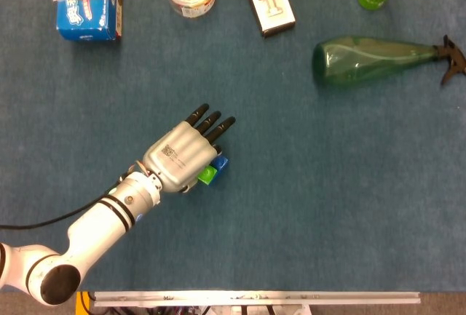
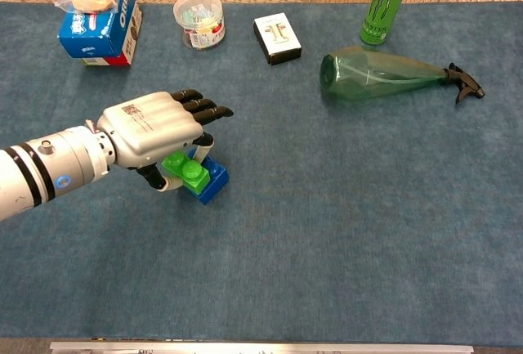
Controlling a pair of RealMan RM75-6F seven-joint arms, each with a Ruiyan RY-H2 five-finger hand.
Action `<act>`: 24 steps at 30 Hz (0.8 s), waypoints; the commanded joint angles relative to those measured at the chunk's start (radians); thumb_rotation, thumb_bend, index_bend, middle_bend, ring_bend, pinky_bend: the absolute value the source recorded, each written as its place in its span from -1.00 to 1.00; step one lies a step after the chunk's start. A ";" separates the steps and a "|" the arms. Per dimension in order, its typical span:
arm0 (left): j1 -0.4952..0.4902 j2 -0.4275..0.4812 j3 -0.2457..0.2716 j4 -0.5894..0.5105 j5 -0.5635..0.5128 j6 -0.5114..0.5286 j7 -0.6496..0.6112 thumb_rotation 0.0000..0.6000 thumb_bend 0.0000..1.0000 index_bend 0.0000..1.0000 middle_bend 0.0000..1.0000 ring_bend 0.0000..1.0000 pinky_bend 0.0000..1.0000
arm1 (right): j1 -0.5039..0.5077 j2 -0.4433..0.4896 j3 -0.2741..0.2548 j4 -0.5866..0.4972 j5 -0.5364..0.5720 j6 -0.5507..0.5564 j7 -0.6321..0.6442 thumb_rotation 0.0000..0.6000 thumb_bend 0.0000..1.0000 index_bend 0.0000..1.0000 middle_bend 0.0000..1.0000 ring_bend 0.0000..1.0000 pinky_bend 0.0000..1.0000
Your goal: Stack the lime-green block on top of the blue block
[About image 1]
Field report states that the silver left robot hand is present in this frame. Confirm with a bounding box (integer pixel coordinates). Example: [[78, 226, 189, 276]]
[[142, 103, 237, 195]]

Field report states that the green toy brick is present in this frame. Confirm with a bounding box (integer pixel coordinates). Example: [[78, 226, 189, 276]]
[[197, 165, 218, 186]]

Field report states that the blue toy brick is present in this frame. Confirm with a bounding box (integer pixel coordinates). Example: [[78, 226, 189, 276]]
[[210, 155, 230, 186]]

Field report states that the blue felt table mat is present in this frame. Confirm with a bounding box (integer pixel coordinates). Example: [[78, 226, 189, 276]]
[[0, 0, 466, 293]]

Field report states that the blue cookie box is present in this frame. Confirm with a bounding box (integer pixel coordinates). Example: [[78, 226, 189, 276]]
[[56, 0, 124, 42]]

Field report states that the white card box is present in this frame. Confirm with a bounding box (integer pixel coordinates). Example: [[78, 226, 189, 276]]
[[245, 0, 296, 38]]

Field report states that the green spray bottle black trigger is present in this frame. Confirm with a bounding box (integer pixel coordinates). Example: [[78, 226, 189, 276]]
[[312, 33, 466, 89]]

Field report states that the aluminium profile rail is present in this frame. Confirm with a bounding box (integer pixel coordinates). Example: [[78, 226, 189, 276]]
[[93, 290, 422, 308]]

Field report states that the yellow frame piece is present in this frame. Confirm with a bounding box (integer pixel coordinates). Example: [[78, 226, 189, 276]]
[[75, 291, 92, 315]]

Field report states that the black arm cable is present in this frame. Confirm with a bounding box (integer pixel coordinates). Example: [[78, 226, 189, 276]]
[[0, 189, 114, 231]]

